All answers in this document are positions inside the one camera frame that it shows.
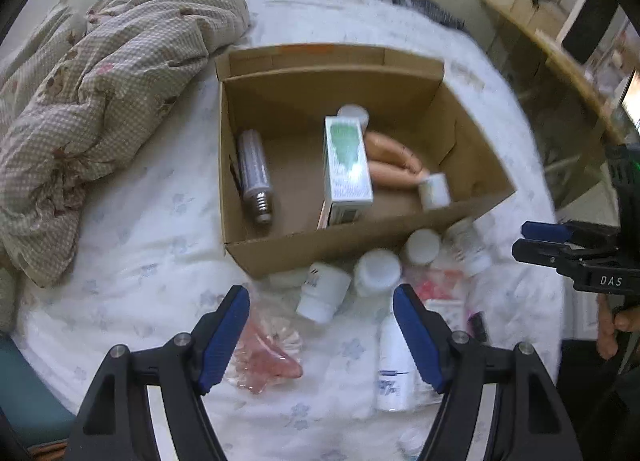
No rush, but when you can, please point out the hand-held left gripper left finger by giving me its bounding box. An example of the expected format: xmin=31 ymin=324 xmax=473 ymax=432
xmin=65 ymin=285 xmax=251 ymax=461

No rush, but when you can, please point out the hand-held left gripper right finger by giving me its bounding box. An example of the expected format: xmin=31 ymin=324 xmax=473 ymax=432
xmin=392 ymin=283 xmax=583 ymax=461

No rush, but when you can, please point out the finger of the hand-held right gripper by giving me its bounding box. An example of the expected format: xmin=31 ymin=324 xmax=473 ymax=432
xmin=521 ymin=221 xmax=621 ymax=248
xmin=512 ymin=239 xmax=593 ymax=276

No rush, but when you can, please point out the white spray bottle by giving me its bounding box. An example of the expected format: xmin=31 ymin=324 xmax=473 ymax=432
xmin=375 ymin=311 xmax=421 ymax=413

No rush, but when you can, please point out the red white medicine box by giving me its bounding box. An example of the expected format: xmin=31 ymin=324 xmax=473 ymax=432
xmin=412 ymin=266 xmax=471 ymax=337

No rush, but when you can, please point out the clear plastic bag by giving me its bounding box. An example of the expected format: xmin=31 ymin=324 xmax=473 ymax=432
xmin=222 ymin=301 xmax=304 ymax=396

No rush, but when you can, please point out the white bottle orange label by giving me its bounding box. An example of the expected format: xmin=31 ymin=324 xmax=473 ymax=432
xmin=445 ymin=218 xmax=493 ymax=277

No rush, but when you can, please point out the white wide lid jar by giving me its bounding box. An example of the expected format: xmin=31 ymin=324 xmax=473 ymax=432
xmin=353 ymin=249 xmax=402 ymax=298

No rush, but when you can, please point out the white round lid bottle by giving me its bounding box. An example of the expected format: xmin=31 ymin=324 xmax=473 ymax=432
xmin=400 ymin=229 xmax=442 ymax=267

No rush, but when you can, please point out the white plastic bottle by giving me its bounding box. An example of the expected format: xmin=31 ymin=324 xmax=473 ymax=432
xmin=296 ymin=262 xmax=352 ymax=324

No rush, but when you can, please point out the green white medicine box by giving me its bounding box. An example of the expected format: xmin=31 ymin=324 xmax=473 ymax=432
xmin=316 ymin=116 xmax=374 ymax=230

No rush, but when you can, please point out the brown cardboard box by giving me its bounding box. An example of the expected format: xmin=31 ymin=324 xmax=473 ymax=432
xmin=215 ymin=43 xmax=517 ymax=279

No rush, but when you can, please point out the person's right hand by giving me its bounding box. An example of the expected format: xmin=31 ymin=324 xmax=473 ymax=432
xmin=596 ymin=293 xmax=640 ymax=362

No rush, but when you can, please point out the white floral bed sheet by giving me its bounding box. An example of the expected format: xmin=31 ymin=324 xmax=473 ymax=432
xmin=10 ymin=0 xmax=566 ymax=461

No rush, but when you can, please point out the small white bottle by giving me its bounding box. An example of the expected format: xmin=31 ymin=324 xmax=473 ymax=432
xmin=417 ymin=172 xmax=452 ymax=209

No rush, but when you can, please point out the wooden desk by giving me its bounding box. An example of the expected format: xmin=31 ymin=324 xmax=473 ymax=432
xmin=480 ymin=0 xmax=626 ymax=142

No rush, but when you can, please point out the LED corn light bulb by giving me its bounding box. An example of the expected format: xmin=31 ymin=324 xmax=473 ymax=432
xmin=236 ymin=129 xmax=275 ymax=226

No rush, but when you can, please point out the dark screen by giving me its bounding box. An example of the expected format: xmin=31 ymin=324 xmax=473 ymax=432
xmin=562 ymin=0 xmax=621 ymax=64

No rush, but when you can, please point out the white capped bottle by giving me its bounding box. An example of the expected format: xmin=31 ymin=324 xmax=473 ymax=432
xmin=337 ymin=104 xmax=371 ymax=129

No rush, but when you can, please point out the checked beige quilt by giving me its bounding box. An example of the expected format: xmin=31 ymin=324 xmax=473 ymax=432
xmin=0 ymin=0 xmax=251 ymax=289

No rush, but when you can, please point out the grey plaid garment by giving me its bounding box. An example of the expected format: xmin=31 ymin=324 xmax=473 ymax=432
xmin=370 ymin=0 xmax=468 ymax=32

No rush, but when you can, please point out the teal bed side rail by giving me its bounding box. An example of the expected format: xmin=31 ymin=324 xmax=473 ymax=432
xmin=0 ymin=336 xmax=76 ymax=447

